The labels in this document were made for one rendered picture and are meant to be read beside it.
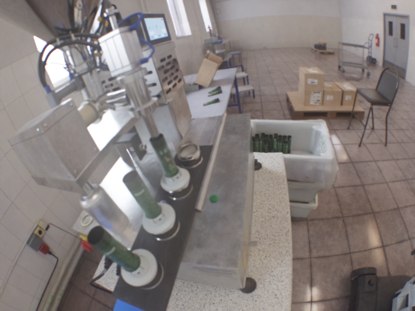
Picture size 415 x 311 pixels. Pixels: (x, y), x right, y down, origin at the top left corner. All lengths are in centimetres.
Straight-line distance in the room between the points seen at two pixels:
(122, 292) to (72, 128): 32
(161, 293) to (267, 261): 38
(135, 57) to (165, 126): 30
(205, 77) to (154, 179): 165
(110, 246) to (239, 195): 30
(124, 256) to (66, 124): 23
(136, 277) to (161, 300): 6
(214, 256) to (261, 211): 40
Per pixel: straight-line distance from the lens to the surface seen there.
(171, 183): 42
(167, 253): 39
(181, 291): 66
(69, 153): 34
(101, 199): 42
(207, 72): 205
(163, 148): 38
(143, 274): 34
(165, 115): 54
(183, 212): 42
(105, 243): 26
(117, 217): 46
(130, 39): 32
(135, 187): 30
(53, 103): 36
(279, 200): 76
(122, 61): 32
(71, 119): 35
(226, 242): 38
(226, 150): 56
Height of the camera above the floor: 136
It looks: 37 degrees down
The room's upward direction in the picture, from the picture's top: 16 degrees counter-clockwise
